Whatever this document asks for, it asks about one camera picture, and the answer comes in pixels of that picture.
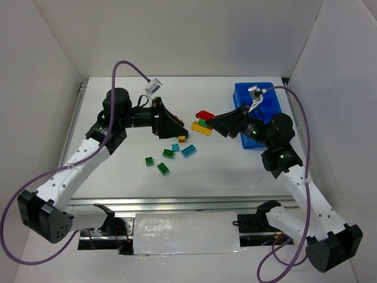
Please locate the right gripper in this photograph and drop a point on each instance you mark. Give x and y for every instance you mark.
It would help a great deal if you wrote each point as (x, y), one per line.
(238, 121)

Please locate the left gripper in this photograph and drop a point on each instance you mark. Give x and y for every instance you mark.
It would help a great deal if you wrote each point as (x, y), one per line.
(158, 118)

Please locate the small green lego brick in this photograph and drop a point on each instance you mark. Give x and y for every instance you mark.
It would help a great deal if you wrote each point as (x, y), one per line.
(202, 123)

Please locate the red arch lego brick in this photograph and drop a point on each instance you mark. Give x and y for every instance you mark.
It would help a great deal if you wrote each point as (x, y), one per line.
(204, 115)

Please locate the teal rectangular lego brick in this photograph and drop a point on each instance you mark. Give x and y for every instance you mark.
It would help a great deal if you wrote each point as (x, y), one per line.
(188, 151)

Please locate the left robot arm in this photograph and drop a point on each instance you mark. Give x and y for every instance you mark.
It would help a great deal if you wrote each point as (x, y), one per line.
(43, 210)

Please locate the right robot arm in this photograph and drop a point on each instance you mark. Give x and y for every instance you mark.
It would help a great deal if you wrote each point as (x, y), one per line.
(327, 238)

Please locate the orange small lego brick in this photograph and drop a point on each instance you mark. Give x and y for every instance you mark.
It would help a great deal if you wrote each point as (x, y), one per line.
(182, 139)

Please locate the small light blue lego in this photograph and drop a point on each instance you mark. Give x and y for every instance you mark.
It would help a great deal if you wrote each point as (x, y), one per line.
(175, 147)

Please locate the green lego brick upper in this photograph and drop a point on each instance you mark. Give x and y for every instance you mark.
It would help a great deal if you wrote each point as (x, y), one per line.
(168, 154)

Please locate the green lego brick left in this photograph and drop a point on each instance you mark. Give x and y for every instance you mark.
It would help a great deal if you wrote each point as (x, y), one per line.
(149, 161)

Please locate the green lego brick lower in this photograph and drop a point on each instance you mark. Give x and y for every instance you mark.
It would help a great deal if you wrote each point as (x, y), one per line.
(163, 169)

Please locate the blue divided plastic bin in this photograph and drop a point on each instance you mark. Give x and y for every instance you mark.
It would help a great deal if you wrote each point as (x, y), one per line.
(265, 111)

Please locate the white foil tape panel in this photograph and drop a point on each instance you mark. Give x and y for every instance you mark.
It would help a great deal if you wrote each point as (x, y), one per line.
(185, 233)

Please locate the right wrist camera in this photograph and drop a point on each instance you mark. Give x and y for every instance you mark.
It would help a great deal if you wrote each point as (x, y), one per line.
(256, 95)

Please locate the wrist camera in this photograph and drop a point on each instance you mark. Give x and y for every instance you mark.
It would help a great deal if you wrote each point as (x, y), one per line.
(256, 95)
(153, 86)

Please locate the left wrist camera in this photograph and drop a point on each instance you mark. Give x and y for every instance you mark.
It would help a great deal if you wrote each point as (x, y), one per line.
(153, 86)

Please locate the aluminium front rail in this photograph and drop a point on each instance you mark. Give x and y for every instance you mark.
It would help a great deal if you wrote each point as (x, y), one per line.
(174, 205)

